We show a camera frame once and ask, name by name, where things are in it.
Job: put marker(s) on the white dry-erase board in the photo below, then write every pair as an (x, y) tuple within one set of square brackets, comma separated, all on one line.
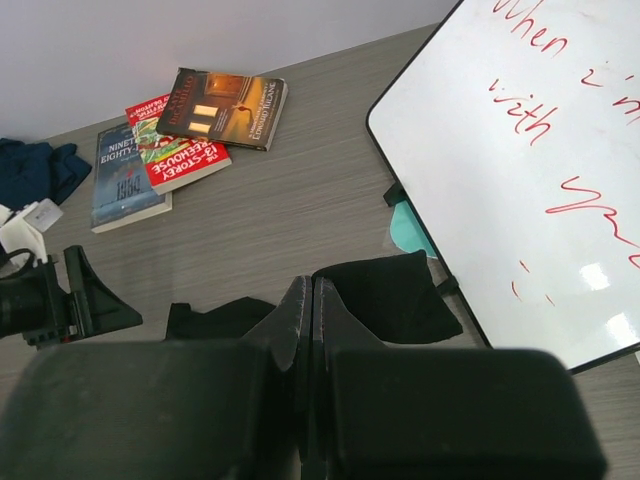
[(514, 132)]

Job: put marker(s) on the black t shirt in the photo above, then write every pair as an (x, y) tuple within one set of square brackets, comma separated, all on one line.
[(394, 297)]

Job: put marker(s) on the black whiteboard stand foot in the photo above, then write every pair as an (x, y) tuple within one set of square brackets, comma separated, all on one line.
[(447, 287), (394, 195)]

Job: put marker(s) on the dark cover paperback book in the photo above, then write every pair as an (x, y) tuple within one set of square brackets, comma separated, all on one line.
[(234, 110)]

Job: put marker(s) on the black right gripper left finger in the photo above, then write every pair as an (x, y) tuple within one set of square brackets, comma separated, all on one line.
[(179, 409)]

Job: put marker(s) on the red cover book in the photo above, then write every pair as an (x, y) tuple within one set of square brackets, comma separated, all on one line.
[(171, 162)]

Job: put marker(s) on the navy blue t shirt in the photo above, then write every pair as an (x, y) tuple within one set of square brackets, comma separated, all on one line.
[(37, 171)]

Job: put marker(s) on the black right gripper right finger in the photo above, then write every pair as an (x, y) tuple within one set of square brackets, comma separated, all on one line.
[(400, 412)]

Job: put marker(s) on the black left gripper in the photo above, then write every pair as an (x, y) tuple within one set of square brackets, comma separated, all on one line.
[(34, 305)]

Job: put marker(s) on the teal cutting mat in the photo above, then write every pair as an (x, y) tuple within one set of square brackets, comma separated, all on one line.
[(406, 232)]

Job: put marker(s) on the blue 1984 paperback book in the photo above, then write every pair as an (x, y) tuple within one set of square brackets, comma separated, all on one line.
[(122, 193)]

